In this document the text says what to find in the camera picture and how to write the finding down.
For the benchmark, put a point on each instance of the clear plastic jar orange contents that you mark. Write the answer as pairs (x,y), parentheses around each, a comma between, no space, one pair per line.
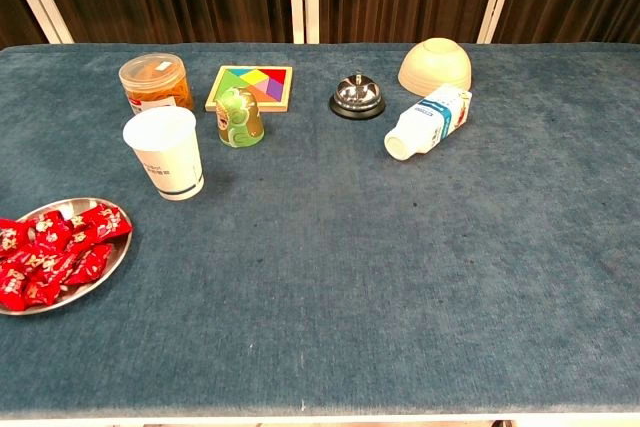
(155,82)

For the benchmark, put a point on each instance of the round stainless steel plate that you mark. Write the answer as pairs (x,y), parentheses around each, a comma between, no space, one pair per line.
(122,247)

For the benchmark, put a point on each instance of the wooden tangram puzzle tray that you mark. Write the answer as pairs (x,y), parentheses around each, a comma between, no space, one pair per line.
(260,82)

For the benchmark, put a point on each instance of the blue felt table cloth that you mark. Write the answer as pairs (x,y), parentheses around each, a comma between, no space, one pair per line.
(350,272)

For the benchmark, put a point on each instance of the cream upturned bowl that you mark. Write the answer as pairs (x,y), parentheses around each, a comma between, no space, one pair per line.
(435,67)

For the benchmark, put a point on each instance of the white blue bottle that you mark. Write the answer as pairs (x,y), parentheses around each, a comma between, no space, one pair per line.
(427,122)

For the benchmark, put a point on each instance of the white paper cup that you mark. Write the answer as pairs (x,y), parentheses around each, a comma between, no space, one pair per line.
(165,162)

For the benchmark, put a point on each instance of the green painted nesting doll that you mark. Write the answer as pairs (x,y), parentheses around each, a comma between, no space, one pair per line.
(240,119)

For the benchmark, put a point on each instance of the silver call bell black base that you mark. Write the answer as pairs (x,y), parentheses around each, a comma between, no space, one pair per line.
(357,94)

